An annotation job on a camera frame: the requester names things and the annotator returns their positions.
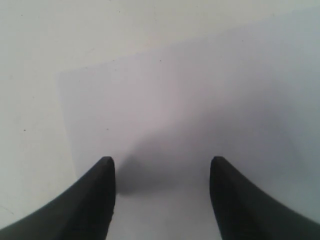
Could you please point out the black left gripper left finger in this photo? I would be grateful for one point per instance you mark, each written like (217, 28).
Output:
(83, 212)

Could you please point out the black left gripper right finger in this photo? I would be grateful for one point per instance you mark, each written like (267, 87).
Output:
(244, 212)

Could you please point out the white paper with square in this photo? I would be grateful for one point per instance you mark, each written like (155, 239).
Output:
(250, 94)

